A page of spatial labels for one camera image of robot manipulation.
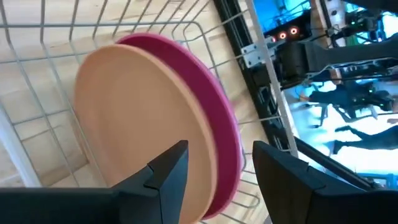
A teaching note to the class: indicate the orange plate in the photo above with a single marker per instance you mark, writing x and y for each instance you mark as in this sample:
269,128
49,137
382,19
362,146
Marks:
130,118

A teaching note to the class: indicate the black metal rig frame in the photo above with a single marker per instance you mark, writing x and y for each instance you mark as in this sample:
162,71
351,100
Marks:
236,28

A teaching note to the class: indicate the silver metal bracket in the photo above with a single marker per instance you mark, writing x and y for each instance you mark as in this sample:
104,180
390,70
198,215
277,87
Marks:
255,54

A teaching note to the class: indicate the magenta plate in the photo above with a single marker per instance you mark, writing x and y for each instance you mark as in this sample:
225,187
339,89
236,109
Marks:
202,93

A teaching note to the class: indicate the white plastic cutlery basket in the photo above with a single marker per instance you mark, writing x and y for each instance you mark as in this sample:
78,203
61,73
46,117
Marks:
18,155

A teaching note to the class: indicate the black computer with red lights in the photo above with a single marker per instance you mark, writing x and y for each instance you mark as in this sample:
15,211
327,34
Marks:
289,25

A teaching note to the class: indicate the black background robot arm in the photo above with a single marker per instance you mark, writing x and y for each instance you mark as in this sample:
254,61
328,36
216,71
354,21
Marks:
348,96

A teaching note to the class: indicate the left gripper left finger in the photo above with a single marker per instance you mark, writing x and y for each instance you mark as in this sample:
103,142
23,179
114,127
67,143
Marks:
93,208

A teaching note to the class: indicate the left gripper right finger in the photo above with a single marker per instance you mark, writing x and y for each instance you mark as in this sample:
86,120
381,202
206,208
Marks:
326,208

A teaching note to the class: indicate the person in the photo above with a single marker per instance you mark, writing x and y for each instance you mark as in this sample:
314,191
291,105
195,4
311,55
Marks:
373,140

